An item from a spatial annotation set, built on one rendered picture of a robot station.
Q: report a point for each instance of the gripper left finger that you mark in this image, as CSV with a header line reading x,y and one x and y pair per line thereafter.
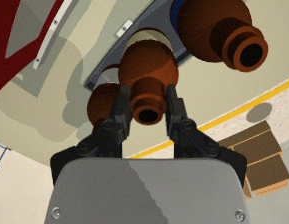
x,y
105,142

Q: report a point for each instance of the brown bottle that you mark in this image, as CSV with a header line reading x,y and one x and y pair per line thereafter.
x,y
219,30
148,65
106,89

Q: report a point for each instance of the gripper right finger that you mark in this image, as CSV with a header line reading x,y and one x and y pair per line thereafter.
x,y
189,141

